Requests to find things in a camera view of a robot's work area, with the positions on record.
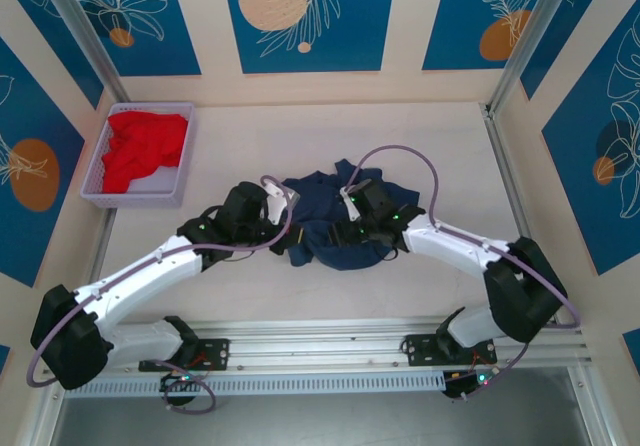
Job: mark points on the navy blue t-shirt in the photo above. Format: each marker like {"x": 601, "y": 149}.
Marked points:
{"x": 315, "y": 201}

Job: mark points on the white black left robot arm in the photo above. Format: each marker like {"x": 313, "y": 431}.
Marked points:
{"x": 140, "y": 276}

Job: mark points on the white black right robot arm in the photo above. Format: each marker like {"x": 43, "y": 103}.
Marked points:
{"x": 450, "y": 241}

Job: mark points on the red cloth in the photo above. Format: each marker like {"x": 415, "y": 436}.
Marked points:
{"x": 140, "y": 146}

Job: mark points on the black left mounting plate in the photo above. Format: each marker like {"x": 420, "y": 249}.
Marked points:
{"x": 217, "y": 353}

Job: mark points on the black mounting plate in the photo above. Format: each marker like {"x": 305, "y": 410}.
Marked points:
{"x": 217, "y": 353}
{"x": 420, "y": 351}

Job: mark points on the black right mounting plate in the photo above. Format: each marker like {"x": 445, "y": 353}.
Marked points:
{"x": 420, "y": 351}

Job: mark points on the lavender plastic basket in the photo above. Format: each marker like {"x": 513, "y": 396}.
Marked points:
{"x": 92, "y": 186}

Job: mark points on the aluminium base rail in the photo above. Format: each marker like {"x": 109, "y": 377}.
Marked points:
{"x": 320, "y": 351}

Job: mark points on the aluminium side rail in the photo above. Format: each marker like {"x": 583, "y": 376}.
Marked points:
{"x": 499, "y": 141}
{"x": 102, "y": 241}

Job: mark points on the aluminium corner post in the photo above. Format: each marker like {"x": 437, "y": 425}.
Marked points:
{"x": 82, "y": 31}
{"x": 532, "y": 36}

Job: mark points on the aluminium frame bar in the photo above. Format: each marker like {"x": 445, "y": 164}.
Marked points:
{"x": 595, "y": 416}
{"x": 30, "y": 431}

